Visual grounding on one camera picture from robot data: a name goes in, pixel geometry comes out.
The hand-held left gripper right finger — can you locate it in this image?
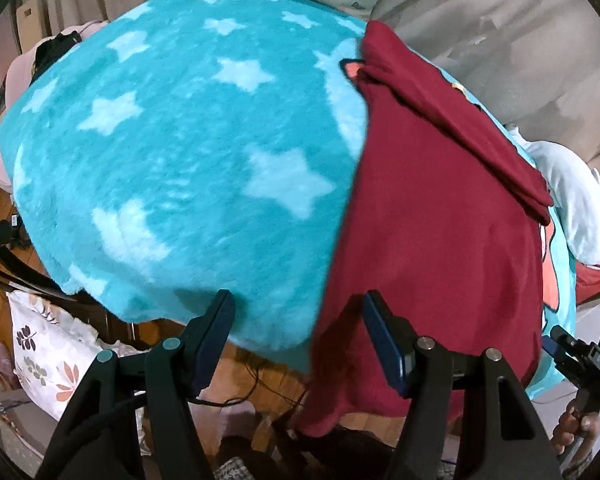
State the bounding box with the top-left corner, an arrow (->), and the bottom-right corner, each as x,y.
362,290 -> 564,480

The maroon shirt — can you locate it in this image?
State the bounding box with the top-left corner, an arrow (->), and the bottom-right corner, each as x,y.
296,20 -> 554,440

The dark cloth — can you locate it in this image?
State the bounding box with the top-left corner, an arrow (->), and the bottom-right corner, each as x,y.
215,425 -> 396,480

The red fabric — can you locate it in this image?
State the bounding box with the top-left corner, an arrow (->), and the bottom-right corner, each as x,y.
576,261 -> 600,306

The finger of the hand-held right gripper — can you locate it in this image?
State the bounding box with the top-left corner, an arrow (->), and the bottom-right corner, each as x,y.
541,325 -> 584,380

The white plush pillow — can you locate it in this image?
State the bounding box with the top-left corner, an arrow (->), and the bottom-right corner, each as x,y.
504,124 -> 600,264

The teal star fleece blanket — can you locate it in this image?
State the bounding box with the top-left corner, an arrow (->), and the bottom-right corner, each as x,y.
0,0 -> 372,376

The black cloth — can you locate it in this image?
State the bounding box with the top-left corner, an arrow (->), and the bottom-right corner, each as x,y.
32,31 -> 84,81

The black power adapter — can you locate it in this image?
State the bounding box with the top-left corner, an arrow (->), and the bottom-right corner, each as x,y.
0,214 -> 29,251

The floral leaf print pillow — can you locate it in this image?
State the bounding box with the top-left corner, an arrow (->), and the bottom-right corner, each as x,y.
8,290 -> 146,443

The person's right hand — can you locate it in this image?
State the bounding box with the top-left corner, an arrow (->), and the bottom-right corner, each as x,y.
549,402 -> 600,468

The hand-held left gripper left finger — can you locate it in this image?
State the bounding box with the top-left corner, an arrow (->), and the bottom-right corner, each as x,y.
34,289 -> 237,480

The beige sofa cover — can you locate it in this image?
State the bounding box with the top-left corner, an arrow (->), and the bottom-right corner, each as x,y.
370,0 -> 600,186

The black cable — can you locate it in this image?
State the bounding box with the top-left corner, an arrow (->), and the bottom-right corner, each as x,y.
185,360 -> 311,409

